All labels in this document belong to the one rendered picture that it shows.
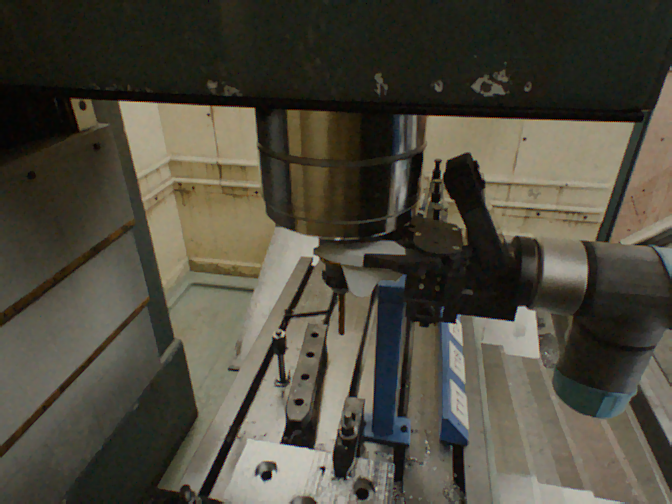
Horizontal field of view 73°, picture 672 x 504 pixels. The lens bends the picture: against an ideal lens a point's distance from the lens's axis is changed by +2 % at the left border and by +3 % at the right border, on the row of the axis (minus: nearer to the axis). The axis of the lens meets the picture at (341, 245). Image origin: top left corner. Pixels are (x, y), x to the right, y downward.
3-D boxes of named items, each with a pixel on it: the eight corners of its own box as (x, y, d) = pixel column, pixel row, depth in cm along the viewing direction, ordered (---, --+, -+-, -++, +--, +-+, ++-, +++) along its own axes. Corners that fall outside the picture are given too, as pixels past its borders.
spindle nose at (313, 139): (273, 177, 53) (264, 67, 47) (409, 177, 53) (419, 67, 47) (248, 243, 39) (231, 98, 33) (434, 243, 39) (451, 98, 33)
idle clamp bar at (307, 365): (329, 346, 102) (328, 323, 99) (310, 447, 80) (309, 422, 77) (307, 344, 103) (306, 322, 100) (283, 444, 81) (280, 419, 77)
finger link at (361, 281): (313, 305, 45) (404, 304, 46) (312, 254, 42) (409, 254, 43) (313, 287, 48) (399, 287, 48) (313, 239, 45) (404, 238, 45)
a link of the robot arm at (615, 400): (607, 360, 57) (638, 288, 52) (635, 434, 48) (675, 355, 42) (540, 347, 59) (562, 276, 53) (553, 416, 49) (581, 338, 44)
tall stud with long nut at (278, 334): (291, 375, 95) (287, 327, 88) (287, 385, 92) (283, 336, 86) (278, 374, 95) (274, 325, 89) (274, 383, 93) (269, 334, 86)
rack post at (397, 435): (411, 422, 84) (425, 291, 70) (409, 447, 80) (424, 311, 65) (358, 413, 86) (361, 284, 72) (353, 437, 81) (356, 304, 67)
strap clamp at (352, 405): (363, 441, 81) (365, 379, 73) (351, 515, 69) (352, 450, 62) (345, 438, 81) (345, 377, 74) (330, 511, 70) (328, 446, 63)
